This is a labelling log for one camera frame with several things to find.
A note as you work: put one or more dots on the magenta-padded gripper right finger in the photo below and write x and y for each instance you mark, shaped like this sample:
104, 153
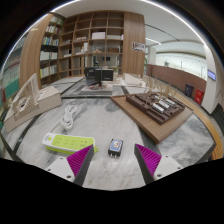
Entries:
148, 160

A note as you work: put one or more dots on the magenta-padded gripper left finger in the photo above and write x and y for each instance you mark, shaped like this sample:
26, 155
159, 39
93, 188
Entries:
80, 161

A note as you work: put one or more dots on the black charger block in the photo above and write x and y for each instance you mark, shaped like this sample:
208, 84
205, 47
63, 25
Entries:
115, 146

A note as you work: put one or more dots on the green and white power strip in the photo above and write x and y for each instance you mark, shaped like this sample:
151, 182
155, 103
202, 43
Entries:
70, 142

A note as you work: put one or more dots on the brown model on wooden board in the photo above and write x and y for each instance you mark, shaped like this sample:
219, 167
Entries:
156, 106

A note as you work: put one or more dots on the white architectural building model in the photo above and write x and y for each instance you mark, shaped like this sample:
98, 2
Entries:
26, 103

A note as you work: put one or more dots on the dark bin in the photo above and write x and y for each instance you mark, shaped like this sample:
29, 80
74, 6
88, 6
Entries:
189, 90

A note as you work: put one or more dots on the small white architectural model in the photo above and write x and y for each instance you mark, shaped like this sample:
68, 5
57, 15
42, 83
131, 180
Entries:
135, 80

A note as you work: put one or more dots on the red bin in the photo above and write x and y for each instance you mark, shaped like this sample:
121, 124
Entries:
199, 96

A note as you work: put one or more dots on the black model on grey base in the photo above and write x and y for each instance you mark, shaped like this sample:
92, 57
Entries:
91, 75

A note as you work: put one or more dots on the dark bookshelf with books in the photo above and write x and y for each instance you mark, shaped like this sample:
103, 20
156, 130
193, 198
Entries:
50, 56

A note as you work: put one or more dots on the large bookcase with books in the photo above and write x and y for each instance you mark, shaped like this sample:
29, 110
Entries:
11, 73

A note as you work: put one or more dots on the wooden cubby shelf unit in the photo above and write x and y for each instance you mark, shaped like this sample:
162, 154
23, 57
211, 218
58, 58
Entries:
100, 46

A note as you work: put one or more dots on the wall screen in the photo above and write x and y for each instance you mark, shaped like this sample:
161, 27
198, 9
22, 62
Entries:
211, 74

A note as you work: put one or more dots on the wall poster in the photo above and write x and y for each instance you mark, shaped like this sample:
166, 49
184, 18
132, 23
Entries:
138, 46

